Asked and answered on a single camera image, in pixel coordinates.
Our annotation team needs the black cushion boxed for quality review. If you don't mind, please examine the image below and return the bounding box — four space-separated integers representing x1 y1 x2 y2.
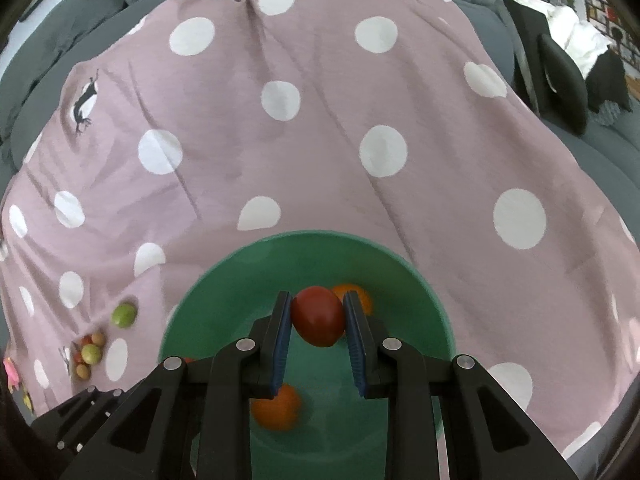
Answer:
537 34 589 136

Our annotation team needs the pink toy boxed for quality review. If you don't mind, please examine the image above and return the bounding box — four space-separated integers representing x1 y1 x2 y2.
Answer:
2 356 22 393

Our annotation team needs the grey knitted cloth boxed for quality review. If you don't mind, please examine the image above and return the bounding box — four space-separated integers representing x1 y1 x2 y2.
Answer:
592 100 622 127

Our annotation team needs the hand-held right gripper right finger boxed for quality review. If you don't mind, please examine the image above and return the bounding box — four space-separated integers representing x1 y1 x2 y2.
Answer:
342 291 581 480

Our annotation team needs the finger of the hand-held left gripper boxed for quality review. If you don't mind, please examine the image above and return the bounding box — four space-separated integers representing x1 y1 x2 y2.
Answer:
30 385 135 466

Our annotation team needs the green lime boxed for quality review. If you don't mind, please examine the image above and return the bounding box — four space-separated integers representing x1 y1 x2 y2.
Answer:
111 303 138 330

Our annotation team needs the black and grey pillow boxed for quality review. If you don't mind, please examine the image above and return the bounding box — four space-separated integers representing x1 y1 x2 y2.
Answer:
497 0 552 116

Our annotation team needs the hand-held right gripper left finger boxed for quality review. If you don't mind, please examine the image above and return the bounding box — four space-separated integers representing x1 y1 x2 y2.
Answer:
59 291 292 480

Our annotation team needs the wall shelf with pictures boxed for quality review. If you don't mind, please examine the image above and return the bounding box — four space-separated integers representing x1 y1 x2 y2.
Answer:
582 0 638 68

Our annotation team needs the black cloth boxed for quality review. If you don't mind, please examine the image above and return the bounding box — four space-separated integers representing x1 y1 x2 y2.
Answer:
585 50 634 113

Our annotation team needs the red tomato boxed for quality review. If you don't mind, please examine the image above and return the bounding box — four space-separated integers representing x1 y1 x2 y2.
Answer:
291 286 347 348

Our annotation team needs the pink polka-dot blanket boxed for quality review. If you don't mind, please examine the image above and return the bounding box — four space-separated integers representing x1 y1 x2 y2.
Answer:
0 0 640 461

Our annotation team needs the white blanket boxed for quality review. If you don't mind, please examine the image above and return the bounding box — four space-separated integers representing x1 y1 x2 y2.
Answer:
520 0 614 81

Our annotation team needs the orange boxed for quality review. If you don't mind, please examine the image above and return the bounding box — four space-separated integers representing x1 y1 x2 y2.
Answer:
250 383 303 432
331 284 374 317

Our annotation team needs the green bowl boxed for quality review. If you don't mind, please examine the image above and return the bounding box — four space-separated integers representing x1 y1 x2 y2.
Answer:
159 230 457 480

